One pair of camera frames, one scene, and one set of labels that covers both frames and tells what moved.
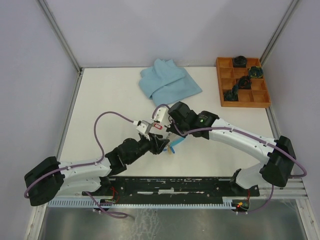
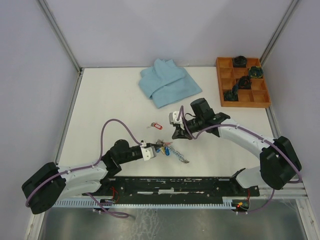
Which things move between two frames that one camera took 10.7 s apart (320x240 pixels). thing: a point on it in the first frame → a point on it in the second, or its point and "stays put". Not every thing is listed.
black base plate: x=171 y=188 stays put
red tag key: x=158 y=126 stays put
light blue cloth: x=165 y=83 stays put
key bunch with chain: x=171 y=137 → x=180 y=156
